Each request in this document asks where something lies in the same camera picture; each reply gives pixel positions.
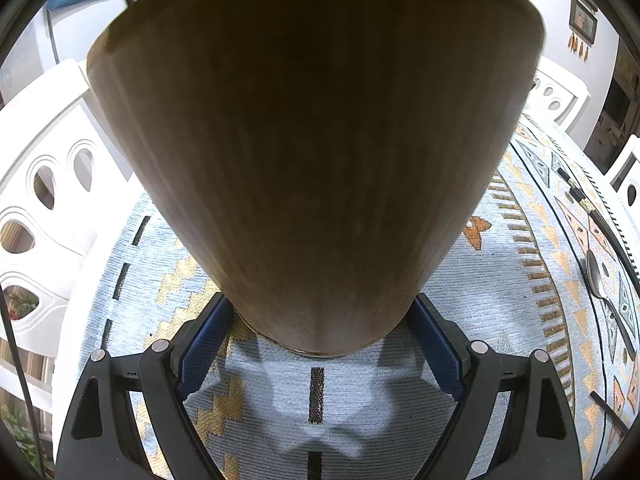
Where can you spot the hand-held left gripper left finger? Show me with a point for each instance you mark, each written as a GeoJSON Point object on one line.
{"type": "Point", "coordinates": [205, 345]}

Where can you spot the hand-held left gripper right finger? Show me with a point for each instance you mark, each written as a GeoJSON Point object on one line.
{"type": "Point", "coordinates": [435, 350]}

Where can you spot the metal spoon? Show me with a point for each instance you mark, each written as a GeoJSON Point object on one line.
{"type": "Point", "coordinates": [595, 275]}

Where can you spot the black gold-banded chopstick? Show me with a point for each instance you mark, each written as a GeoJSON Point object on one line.
{"type": "Point", "coordinates": [600, 225]}
{"type": "Point", "coordinates": [565, 176]}
{"type": "Point", "coordinates": [607, 412]}

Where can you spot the wooden utensil cup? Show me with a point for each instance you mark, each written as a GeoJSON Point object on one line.
{"type": "Point", "coordinates": [310, 160]}

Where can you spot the blue patterned table runner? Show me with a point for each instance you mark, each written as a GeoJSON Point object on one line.
{"type": "Point", "coordinates": [390, 425]}

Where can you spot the green potted plant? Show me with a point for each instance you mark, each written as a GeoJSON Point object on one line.
{"type": "Point", "coordinates": [22, 305]}

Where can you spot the white dining chair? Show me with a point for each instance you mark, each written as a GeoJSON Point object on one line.
{"type": "Point", "coordinates": [570, 90]}
{"type": "Point", "coordinates": [55, 125]}
{"type": "Point", "coordinates": [631, 160]}

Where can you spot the orange hanging tassels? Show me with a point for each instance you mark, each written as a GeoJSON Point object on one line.
{"type": "Point", "coordinates": [579, 47]}

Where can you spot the small framed picture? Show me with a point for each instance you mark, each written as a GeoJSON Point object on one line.
{"type": "Point", "coordinates": [584, 21]}

